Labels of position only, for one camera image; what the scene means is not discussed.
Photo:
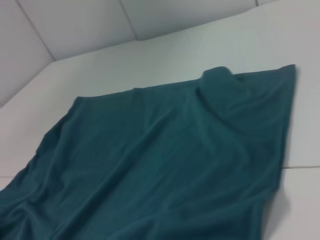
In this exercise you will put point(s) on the teal t-shirt with FREE print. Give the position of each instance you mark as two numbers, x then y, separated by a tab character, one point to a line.
150	162

